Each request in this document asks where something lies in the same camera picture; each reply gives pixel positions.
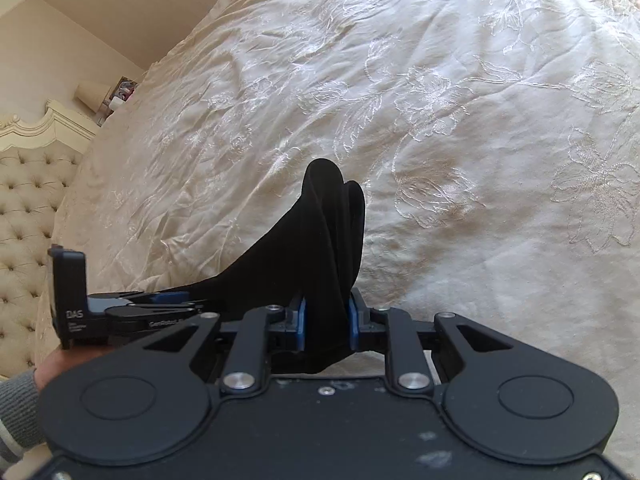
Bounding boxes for black pants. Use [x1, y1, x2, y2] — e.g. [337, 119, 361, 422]
[180, 158, 366, 374]

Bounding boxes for person's left hand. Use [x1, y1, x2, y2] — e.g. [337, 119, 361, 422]
[34, 347, 113, 391]

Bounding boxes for cream tufted headboard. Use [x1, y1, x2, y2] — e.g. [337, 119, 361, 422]
[0, 100, 98, 379]

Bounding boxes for cluttered bedside table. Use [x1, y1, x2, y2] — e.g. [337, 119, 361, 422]
[94, 77, 138, 126]

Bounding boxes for cream bedside lamp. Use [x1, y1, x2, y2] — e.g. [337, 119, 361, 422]
[74, 80, 111, 113]

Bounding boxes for cream embroidered bedspread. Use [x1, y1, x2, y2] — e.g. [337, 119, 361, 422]
[53, 0, 639, 468]

